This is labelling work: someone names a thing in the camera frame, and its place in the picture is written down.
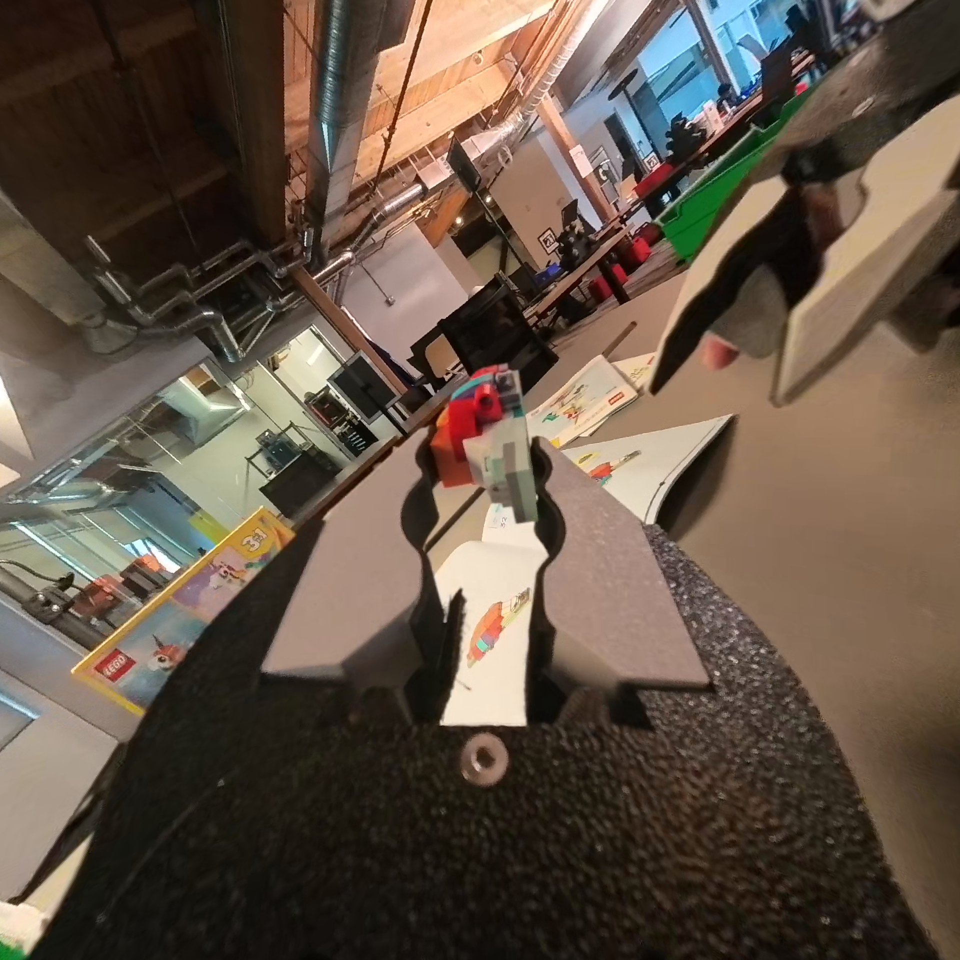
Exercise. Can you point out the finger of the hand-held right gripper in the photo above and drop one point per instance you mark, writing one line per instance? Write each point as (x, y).
(712, 262)
(885, 247)

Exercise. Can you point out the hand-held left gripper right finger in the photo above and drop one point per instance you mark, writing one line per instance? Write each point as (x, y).
(622, 600)

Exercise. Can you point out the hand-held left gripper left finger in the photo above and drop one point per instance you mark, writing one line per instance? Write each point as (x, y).
(345, 600)

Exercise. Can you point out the colourful lego balloon model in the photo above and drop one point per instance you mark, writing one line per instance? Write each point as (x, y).
(487, 420)

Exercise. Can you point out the open lego instruction booklet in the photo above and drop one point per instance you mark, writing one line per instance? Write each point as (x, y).
(660, 465)

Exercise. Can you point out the yellow lego box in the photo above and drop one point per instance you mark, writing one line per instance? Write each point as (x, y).
(187, 615)

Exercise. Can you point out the person's right hand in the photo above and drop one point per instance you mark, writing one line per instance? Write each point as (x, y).
(757, 322)

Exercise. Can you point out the red stool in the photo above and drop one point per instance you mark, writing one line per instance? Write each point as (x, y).
(645, 244)
(607, 281)

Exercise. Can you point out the brown wooden table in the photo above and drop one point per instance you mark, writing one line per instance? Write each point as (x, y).
(592, 262)

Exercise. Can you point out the black rolling cabinet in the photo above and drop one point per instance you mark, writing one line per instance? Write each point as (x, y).
(300, 480)

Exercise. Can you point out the black office chair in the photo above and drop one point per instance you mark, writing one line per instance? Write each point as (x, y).
(480, 330)

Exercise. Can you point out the silver corrugated ceiling duct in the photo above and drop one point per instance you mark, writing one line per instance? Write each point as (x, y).
(345, 112)

